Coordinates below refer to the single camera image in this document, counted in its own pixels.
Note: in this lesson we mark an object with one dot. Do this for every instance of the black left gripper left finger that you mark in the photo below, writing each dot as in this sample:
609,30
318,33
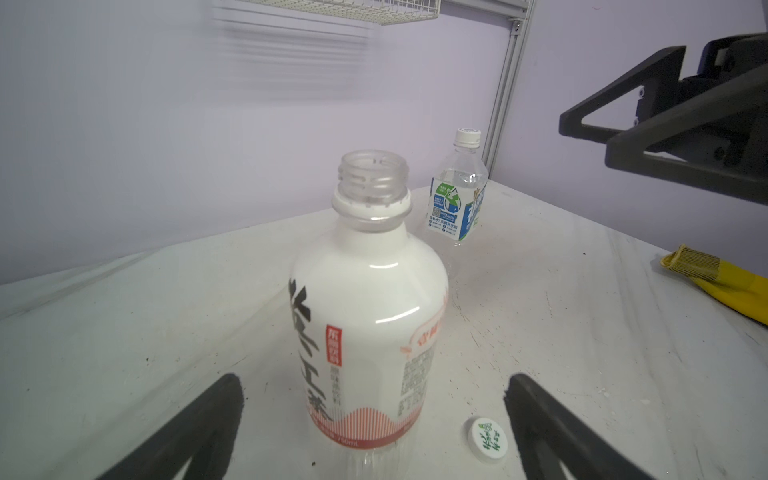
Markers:
198,442

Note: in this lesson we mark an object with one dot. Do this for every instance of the aluminium frame post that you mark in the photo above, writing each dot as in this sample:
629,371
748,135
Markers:
519,26

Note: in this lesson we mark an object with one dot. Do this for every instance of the white green bottle cap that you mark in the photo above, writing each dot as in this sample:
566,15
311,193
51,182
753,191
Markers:
487,440

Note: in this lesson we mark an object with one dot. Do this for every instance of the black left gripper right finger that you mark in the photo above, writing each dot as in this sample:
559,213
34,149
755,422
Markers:
551,440

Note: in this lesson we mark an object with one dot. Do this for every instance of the white blue bottle cap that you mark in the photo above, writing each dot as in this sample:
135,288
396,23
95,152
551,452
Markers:
467,138

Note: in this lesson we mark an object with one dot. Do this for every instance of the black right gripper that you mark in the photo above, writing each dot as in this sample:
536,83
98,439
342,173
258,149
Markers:
707,131

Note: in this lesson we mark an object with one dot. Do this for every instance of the yellow black work glove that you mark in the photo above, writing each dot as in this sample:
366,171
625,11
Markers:
736,288

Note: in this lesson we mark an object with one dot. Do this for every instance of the white label tea bottle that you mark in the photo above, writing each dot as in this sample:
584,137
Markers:
367,302

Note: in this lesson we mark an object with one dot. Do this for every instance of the clear small water bottle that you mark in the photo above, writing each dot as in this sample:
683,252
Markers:
456,194

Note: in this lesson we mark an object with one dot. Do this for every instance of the white wire wall basket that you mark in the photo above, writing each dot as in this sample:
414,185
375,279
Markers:
384,12

